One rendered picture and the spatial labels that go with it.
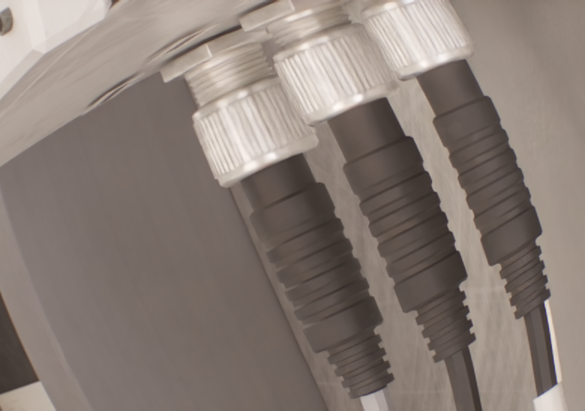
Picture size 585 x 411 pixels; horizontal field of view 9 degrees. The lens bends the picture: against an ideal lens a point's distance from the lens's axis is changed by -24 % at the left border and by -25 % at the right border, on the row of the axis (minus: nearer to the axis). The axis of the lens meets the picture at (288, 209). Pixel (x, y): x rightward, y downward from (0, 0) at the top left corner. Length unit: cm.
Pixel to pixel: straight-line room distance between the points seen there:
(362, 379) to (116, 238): 11
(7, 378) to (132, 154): 87
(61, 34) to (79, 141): 27
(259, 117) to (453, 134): 7
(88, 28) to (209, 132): 17
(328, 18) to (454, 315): 5
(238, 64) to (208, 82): 0
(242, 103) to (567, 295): 6
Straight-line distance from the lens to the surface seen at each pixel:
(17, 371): 162
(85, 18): 48
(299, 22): 62
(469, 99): 59
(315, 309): 65
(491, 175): 59
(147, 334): 75
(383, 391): 66
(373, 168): 62
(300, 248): 65
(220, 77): 65
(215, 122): 65
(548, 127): 64
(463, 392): 62
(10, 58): 49
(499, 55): 65
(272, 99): 65
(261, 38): 65
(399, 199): 62
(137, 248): 76
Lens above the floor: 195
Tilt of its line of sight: 42 degrees down
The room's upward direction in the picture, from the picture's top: 3 degrees counter-clockwise
